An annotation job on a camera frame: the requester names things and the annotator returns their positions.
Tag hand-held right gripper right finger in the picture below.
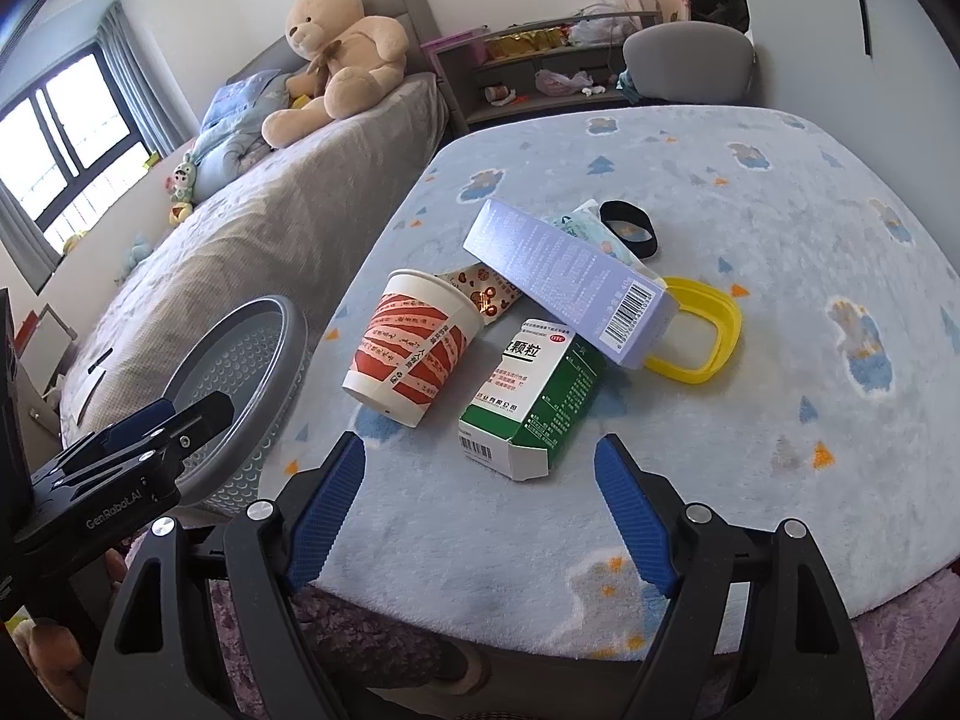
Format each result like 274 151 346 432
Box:
592 433 878 720

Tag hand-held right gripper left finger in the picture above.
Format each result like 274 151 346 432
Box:
86 431 368 720

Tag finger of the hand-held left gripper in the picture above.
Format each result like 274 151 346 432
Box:
56 399 177 475
146 390 235 470

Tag grey perforated plastic basket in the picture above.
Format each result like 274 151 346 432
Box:
161 294 312 518

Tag green and white medicine box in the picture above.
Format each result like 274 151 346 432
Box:
457 319 608 482

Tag red patterned paper cup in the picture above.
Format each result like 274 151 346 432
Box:
341 268 487 430

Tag long purple carton box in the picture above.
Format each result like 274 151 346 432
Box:
461 199 680 370

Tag red and white snack wrapper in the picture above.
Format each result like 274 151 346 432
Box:
439 264 530 325

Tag light green snack packet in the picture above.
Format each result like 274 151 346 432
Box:
544 201 653 267

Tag white framed board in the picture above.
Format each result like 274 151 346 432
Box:
15 304 76 391

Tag bed with grey checked sheet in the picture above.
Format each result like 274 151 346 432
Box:
60 71 451 436

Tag table with blue cloth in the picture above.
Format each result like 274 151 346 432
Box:
255 106 960 661

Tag grey blue curtain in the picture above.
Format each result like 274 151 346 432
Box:
97 0 185 158
0 187 61 293

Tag green eared plush doll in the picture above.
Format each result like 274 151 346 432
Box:
166 154 197 203

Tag light blue quilt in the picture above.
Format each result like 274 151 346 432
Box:
191 90 301 203

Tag black elastic band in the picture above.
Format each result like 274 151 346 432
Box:
598 199 661 262

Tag dark framed window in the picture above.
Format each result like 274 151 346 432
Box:
0 45 151 241

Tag purple fluffy rug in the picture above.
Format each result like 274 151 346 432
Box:
124 525 960 720

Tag light blue pillow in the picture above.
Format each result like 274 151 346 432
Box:
201 69 293 128

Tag large beige teddy bear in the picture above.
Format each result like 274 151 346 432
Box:
261 0 410 149

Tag grey shelf desk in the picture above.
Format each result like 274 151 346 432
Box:
431 11 665 128

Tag pink plastic bag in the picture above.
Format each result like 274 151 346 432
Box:
534 69 593 95

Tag pink storage box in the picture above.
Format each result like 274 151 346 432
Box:
420 28 492 76

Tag grey chair back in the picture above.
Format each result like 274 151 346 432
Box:
622 21 755 107

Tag grey bed headboard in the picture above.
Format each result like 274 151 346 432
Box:
225 0 443 91

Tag white plastic bag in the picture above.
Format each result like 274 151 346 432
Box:
566 15 627 46

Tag gold foil packets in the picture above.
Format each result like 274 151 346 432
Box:
484 26 567 61

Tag yellow plastic lid ring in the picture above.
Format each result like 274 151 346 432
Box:
643 276 743 385

